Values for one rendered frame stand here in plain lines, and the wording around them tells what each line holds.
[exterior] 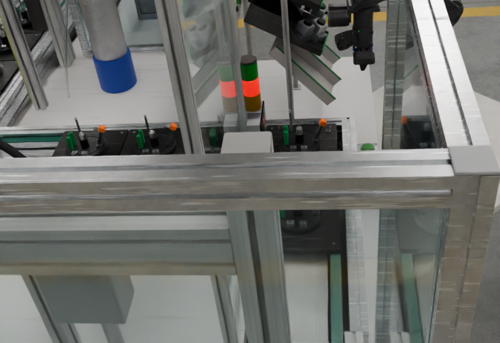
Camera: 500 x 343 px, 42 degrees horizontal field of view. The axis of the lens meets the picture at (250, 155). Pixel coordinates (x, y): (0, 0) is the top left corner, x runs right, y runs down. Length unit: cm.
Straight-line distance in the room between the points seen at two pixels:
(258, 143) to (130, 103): 193
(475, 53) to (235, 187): 419
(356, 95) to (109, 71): 100
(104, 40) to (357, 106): 103
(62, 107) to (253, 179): 235
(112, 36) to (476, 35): 288
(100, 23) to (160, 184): 218
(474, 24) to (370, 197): 452
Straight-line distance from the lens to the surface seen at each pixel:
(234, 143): 78
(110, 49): 269
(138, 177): 48
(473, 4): 524
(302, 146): 208
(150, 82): 280
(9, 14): 261
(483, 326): 291
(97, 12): 262
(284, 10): 210
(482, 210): 49
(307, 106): 252
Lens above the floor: 229
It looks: 38 degrees down
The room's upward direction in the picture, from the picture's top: 7 degrees counter-clockwise
